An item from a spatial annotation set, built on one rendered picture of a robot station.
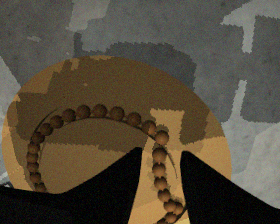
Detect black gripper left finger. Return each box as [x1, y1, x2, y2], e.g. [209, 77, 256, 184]
[0, 147, 142, 224]

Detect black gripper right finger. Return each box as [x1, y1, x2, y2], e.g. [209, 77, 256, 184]
[180, 149, 280, 224]

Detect round wooden bead board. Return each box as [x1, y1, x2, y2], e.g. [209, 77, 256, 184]
[1, 56, 232, 224]

